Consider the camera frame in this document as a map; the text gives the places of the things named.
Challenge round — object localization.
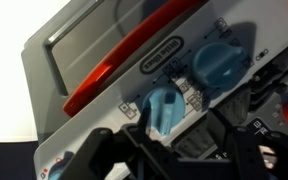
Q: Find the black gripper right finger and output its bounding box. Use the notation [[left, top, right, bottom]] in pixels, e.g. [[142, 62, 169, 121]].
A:
[[206, 108, 288, 180]]

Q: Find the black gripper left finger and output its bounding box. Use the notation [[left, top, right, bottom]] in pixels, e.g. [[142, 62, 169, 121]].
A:
[[58, 106, 178, 180]]

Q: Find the blue stove knob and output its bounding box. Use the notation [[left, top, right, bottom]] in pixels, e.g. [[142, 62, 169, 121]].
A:
[[141, 85, 187, 137], [47, 159, 67, 180], [192, 41, 248, 90]]

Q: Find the grey toy stove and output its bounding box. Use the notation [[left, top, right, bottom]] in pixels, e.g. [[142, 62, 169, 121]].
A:
[[21, 0, 288, 180]]

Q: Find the red oven door handle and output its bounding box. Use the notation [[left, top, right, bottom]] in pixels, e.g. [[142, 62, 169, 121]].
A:
[[62, 0, 205, 118]]

